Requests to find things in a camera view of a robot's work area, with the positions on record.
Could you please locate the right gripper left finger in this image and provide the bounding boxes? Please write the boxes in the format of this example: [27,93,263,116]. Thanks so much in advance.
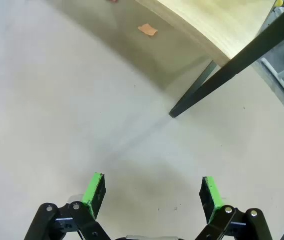
[24,172,111,240]

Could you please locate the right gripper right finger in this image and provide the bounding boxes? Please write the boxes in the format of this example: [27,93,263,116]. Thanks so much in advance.
[194,176,274,240]

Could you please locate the orange paper scrap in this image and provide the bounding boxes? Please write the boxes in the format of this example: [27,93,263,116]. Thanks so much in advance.
[137,23,159,38]

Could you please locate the black frame wooden shelf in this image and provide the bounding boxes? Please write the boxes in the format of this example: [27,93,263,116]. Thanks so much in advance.
[135,0,284,119]

